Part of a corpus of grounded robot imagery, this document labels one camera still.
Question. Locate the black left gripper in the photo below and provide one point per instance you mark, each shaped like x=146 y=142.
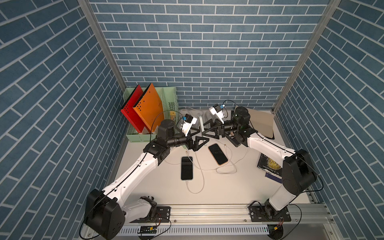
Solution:
x=192 y=145

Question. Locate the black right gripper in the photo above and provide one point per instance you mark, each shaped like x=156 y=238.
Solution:
x=218 y=123

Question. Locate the black phone light case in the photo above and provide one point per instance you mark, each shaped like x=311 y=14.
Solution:
x=201 y=121

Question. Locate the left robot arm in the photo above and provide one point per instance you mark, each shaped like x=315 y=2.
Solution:
x=105 y=210

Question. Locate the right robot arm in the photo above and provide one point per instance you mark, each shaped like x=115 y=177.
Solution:
x=297 y=166

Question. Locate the black phone left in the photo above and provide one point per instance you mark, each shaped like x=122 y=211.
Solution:
x=187 y=168

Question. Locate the black power strip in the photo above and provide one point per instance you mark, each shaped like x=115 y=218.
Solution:
x=236 y=139

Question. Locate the beige file box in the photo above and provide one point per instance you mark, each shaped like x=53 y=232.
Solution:
x=263 y=122

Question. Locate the orange file folder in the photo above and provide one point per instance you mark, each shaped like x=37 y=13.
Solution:
x=149 y=108

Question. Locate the dark book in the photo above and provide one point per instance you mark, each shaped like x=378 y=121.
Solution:
x=272 y=169

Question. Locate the red file folder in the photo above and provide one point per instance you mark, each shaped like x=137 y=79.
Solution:
x=128 y=110

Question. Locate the small black controller box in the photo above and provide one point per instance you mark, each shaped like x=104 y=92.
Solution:
x=148 y=230

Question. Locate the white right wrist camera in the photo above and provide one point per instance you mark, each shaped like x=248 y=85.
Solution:
x=217 y=111

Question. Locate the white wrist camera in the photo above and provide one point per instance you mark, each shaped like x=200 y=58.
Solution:
x=188 y=122
x=217 y=111

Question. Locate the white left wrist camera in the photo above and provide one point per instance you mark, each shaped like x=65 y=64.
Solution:
x=188 y=122

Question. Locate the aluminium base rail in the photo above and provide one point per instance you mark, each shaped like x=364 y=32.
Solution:
x=236 y=214

